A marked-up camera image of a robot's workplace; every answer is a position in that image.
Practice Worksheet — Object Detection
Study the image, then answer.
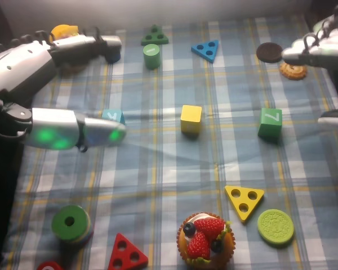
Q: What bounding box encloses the green triangle block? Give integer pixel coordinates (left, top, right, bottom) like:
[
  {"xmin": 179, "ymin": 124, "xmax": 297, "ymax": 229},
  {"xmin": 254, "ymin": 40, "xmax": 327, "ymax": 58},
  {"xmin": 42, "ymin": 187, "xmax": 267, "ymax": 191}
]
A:
[{"xmin": 140, "ymin": 24, "xmax": 170, "ymax": 46}]

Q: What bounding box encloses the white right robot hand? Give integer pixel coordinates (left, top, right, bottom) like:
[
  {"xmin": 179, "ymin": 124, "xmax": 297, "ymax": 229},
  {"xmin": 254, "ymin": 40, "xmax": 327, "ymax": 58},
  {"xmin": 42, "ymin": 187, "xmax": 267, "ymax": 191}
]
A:
[{"xmin": 281, "ymin": 2, "xmax": 338, "ymax": 127}]

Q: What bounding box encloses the green number cube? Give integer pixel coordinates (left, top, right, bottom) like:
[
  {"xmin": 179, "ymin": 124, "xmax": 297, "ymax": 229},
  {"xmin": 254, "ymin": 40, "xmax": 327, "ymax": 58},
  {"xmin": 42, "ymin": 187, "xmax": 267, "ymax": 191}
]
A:
[{"xmin": 257, "ymin": 107, "xmax": 283, "ymax": 140}]

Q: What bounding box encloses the yellow triangle block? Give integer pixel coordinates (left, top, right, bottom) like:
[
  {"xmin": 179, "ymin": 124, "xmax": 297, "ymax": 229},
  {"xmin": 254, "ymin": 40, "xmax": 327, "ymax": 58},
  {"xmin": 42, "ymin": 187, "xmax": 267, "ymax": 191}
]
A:
[{"xmin": 224, "ymin": 185, "xmax": 265, "ymax": 223}]

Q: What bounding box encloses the blue plaid tablecloth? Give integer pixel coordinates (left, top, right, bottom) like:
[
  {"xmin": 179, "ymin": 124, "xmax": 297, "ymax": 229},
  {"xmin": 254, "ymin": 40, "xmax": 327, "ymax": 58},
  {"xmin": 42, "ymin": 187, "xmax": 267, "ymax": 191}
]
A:
[{"xmin": 0, "ymin": 16, "xmax": 338, "ymax": 270}]

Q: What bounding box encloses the teal letter cube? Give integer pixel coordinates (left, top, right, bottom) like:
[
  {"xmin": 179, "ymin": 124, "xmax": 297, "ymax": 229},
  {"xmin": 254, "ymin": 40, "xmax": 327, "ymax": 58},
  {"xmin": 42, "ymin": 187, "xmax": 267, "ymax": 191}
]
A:
[{"xmin": 101, "ymin": 109, "xmax": 127, "ymax": 126}]

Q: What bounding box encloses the tan round biscuit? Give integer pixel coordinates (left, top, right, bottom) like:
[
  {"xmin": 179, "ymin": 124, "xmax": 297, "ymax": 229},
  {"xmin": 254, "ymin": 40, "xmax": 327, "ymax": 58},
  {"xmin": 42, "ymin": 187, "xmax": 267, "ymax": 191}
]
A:
[{"xmin": 279, "ymin": 62, "xmax": 308, "ymax": 81}]

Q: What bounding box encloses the green sandwich cookie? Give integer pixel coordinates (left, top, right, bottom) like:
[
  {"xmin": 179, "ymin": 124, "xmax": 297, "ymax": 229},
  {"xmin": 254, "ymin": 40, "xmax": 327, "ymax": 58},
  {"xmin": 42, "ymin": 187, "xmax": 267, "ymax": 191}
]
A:
[{"xmin": 257, "ymin": 209, "xmax": 295, "ymax": 246}]

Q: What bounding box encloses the striped ring stack toy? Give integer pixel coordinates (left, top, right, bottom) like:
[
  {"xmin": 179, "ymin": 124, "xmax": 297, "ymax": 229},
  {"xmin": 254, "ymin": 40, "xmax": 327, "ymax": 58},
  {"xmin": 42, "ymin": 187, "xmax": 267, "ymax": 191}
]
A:
[{"xmin": 51, "ymin": 204, "xmax": 94, "ymax": 246}]

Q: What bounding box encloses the blue triangle block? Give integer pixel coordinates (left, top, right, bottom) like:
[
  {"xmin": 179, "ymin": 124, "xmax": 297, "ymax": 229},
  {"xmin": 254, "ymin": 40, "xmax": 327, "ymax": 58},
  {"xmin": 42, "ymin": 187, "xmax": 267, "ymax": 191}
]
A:
[{"xmin": 190, "ymin": 39, "xmax": 219, "ymax": 64}]

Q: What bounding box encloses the strawberry cupcake toy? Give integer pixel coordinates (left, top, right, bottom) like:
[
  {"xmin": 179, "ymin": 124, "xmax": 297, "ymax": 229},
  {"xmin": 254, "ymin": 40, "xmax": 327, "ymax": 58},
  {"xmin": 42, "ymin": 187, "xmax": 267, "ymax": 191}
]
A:
[{"xmin": 176, "ymin": 212, "xmax": 236, "ymax": 267}]

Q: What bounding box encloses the red cylinder block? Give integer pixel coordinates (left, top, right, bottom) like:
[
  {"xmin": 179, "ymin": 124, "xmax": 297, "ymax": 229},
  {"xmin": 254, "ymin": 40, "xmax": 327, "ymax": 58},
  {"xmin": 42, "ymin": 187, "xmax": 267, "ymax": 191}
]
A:
[{"xmin": 35, "ymin": 260, "xmax": 63, "ymax": 270}]

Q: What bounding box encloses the green cylinder block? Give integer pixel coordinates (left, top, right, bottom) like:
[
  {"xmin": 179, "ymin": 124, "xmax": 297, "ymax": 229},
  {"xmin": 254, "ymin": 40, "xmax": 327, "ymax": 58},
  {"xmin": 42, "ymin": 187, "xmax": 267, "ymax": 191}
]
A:
[{"xmin": 143, "ymin": 44, "xmax": 161, "ymax": 70}]

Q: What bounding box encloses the yellow wooden cube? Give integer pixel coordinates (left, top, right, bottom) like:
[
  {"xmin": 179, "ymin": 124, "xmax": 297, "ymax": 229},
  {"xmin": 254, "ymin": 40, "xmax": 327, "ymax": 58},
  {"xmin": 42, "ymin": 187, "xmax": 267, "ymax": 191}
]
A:
[{"xmin": 180, "ymin": 105, "xmax": 203, "ymax": 134}]

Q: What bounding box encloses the orange topped cupcake toy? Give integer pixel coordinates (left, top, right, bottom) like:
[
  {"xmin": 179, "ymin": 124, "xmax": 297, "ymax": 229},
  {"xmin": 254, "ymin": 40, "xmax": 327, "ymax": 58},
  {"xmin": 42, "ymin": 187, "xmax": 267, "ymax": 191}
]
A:
[{"xmin": 49, "ymin": 24, "xmax": 87, "ymax": 75}]

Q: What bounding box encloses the dark brown sandwich cookie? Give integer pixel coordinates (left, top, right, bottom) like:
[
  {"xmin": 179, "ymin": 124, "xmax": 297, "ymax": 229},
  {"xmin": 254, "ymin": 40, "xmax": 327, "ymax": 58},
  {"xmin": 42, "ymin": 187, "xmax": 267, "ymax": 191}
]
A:
[{"xmin": 255, "ymin": 42, "xmax": 284, "ymax": 64}]

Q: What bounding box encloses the red triangle block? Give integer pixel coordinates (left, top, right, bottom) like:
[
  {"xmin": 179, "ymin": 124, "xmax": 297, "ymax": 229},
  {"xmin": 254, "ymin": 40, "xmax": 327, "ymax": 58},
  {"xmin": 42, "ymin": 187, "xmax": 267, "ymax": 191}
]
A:
[{"xmin": 107, "ymin": 232, "xmax": 149, "ymax": 270}]

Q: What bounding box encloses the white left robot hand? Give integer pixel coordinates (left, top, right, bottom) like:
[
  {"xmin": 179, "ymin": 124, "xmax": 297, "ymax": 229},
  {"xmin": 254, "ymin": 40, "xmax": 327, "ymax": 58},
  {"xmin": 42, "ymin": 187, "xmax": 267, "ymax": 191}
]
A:
[{"xmin": 0, "ymin": 26, "xmax": 127, "ymax": 154}]

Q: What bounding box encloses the blue cylinder block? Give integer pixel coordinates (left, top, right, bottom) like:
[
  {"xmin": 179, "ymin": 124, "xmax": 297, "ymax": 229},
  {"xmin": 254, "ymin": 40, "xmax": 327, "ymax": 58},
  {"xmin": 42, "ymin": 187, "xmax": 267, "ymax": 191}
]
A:
[{"xmin": 104, "ymin": 52, "xmax": 122, "ymax": 64}]

